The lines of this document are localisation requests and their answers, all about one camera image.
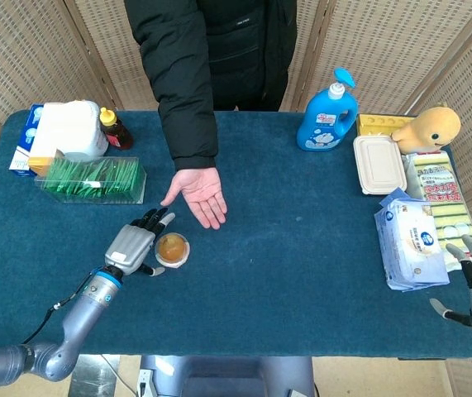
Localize person's bare hand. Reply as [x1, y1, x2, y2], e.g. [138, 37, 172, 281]
[160, 167, 228, 231]

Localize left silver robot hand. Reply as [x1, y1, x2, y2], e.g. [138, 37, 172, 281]
[103, 207, 177, 278]

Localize orange jelly cup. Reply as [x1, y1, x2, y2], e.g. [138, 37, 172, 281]
[154, 232, 192, 270]

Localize person's black sleeved forearm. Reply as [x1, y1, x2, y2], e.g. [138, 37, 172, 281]
[140, 0, 220, 172]

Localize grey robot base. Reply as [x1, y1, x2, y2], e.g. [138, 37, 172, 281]
[137, 354, 317, 397]

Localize clear box green sachets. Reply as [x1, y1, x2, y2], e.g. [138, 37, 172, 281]
[34, 155, 148, 206]

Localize blue wet wipes pack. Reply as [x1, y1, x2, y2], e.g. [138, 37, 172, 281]
[374, 187, 451, 293]

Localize honey bottle yellow cap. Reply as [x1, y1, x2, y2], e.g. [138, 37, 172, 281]
[98, 107, 135, 151]

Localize blue table cloth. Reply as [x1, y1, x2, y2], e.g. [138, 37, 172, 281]
[0, 108, 472, 360]

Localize yellow sponge multipack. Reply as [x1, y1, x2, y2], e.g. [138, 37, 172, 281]
[402, 150, 472, 272]

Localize small orange box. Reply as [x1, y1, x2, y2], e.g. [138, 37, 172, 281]
[27, 154, 58, 178]

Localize white plastic jar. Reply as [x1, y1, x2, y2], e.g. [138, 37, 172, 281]
[28, 100, 110, 163]

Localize blue detergent bottle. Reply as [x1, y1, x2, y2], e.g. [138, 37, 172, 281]
[296, 67, 360, 153]

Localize person's black jacket torso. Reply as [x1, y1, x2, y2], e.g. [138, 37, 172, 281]
[123, 0, 298, 112]

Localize blue white carton box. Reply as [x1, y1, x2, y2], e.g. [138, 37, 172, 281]
[8, 103, 45, 179]

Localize beige lidded lunch box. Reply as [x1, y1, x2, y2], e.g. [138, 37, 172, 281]
[352, 134, 409, 196]

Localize yellow plush toy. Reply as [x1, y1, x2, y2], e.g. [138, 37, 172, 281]
[391, 106, 463, 155]

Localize yellow plastic tray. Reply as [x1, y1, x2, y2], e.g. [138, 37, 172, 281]
[355, 113, 417, 138]

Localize woven folding screen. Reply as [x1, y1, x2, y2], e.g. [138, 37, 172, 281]
[0, 0, 472, 249]

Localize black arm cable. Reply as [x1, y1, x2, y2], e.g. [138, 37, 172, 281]
[20, 279, 97, 347]

